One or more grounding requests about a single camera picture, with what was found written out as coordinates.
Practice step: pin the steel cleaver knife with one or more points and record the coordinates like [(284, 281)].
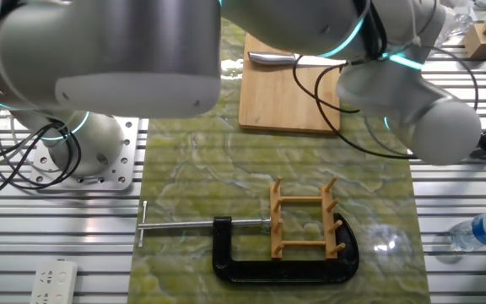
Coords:
[(277, 59)]

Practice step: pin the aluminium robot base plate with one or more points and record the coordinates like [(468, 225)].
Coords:
[(127, 160)]

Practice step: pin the bamboo cutting board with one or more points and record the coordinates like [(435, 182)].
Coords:
[(277, 97)]

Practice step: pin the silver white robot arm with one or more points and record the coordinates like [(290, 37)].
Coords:
[(120, 55)]

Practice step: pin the plastic water bottle blue cap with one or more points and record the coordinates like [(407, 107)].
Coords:
[(483, 230)]

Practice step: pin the white power strip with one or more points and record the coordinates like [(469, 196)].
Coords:
[(54, 282)]

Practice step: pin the black C-clamp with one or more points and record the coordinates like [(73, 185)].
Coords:
[(285, 272)]

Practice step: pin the wooden peg knife rack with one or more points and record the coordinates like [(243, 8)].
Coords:
[(325, 219)]

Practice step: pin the green marble pattern mat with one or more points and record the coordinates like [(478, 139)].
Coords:
[(209, 169)]

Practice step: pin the light wooden block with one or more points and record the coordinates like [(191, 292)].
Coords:
[(477, 44)]

